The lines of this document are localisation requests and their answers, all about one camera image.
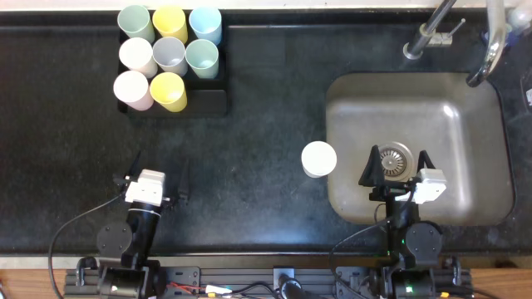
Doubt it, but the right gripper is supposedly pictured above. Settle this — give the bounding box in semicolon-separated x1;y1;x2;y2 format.
357;144;437;203

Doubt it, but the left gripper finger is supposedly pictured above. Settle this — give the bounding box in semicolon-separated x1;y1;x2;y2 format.
177;157;192;205
122;149;143;188

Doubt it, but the steel sink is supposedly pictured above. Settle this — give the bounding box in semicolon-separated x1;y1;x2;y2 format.
325;72;516;228

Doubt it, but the white cup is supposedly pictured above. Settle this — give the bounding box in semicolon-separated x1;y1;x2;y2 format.
301;140;338;179
118;37;159;79

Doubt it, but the black tray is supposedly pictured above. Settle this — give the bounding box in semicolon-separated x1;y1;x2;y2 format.
116;16;229;118

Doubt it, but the pink cup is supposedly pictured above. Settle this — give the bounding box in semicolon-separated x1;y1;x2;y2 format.
112;70;155;112

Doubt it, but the yellow cup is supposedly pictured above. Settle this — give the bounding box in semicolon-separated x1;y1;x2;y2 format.
149;71;188;113
151;5;189;45

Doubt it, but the grey cup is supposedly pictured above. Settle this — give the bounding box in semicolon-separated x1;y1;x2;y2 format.
151;36;189;77

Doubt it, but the steel tap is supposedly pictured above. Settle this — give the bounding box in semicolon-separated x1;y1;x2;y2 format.
401;0;509;88

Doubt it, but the green cup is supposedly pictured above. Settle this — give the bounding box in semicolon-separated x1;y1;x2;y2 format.
185;38;220;80
116;4;156;44

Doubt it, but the blue cup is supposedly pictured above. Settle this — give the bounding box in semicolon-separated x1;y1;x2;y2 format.
188;6;223;46

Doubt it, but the blue soap bottle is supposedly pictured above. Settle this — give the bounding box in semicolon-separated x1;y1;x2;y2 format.
480;4;532;49

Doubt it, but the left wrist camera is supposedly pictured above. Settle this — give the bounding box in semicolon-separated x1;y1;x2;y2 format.
124;169;166;208

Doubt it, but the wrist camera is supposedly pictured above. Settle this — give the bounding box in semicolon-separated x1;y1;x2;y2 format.
394;167;448;205
124;169;166;208

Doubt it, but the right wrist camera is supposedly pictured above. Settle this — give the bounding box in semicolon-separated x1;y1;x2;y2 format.
394;167;448;205

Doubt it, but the black cable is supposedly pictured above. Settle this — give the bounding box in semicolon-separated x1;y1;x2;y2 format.
47;193;126;299
328;189;416;299

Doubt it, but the mounting rail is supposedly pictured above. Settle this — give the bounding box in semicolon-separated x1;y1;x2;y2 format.
64;256;473;299

